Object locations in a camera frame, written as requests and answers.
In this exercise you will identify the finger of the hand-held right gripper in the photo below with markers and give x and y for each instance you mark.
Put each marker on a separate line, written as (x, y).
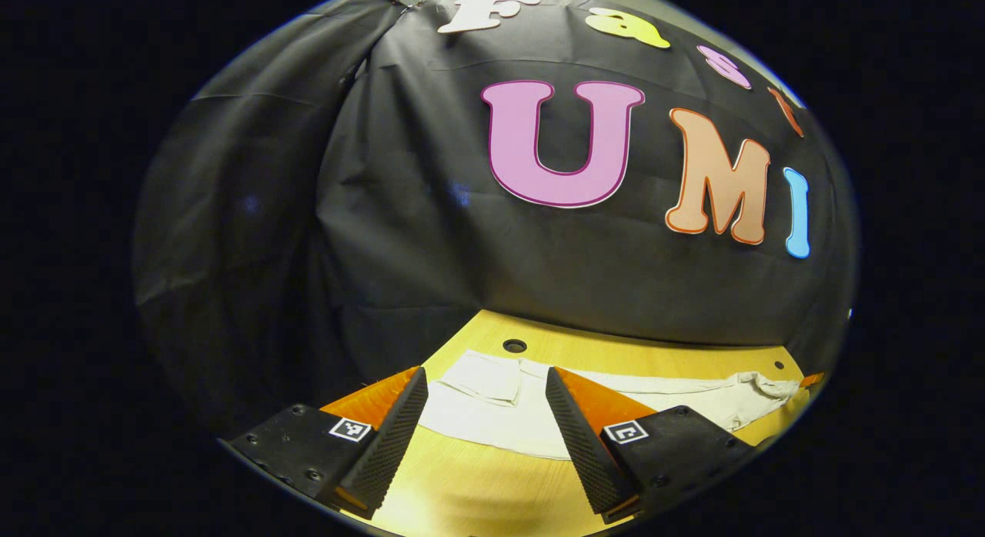
(813, 380)

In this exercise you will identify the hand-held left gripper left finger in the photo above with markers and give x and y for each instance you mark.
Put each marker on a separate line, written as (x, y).
(388, 445)

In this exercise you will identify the white jeans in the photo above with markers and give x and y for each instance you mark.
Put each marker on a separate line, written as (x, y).
(477, 421)

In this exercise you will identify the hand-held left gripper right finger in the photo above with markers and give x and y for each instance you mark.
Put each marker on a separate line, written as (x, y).
(581, 445)

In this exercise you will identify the black backdrop cloth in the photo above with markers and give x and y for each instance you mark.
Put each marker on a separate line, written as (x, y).
(431, 237)

